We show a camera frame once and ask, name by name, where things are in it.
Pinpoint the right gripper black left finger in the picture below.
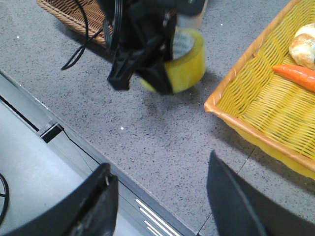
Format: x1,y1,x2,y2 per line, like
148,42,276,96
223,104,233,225
7,163,119,236

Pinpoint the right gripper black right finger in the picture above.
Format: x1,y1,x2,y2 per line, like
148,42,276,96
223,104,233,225
207,151,315,236

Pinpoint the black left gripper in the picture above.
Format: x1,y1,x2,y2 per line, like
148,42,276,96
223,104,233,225
97,0,177,95

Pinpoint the yellow tape roll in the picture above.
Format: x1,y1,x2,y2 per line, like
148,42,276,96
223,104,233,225
139,28,206,94

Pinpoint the brown wicker basket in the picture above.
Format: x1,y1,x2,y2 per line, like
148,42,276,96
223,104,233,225
36,0,105,37

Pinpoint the yellow woven basket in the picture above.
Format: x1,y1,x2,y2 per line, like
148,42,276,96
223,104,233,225
204,0,315,178

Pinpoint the orange toy carrot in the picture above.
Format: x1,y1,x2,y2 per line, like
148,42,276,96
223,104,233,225
272,64,315,92

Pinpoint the bread roll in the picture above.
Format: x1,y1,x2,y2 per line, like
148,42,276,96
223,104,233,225
289,23,315,70

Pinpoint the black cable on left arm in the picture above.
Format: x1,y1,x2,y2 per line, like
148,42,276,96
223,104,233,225
61,0,124,71

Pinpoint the black cable on floor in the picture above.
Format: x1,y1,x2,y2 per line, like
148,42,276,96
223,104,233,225
0,173,10,223

